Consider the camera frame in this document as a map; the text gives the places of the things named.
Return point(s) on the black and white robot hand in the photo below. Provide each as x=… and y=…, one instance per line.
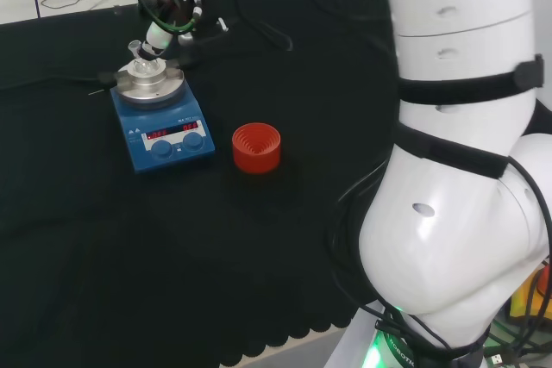
x=194, y=19

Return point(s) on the black bench cloth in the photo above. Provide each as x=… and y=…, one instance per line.
x=129, y=256

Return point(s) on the clear round-bottom glass flask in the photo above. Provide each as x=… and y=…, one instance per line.
x=146, y=67

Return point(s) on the thin steel probe rod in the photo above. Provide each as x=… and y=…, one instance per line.
x=95, y=92

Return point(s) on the heater with blue base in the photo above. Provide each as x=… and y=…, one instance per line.
x=172, y=157

